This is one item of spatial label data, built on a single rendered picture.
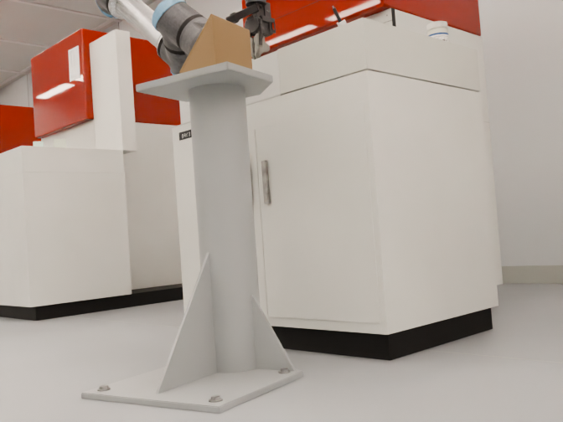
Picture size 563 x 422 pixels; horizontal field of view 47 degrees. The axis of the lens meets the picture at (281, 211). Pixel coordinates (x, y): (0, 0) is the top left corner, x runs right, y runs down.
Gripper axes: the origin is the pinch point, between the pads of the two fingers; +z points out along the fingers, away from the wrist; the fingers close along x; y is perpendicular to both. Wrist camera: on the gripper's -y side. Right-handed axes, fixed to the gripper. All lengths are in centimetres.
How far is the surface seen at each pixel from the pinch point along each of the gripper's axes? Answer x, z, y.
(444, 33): -45, -4, 46
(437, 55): -50, 7, 33
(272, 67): -12.3, 6.8, -4.0
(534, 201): 3, 52, 207
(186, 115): 36.1, 13.5, -4.0
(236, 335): -24, 87, -36
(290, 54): -20.6, 4.8, -4.0
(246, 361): -25, 94, -34
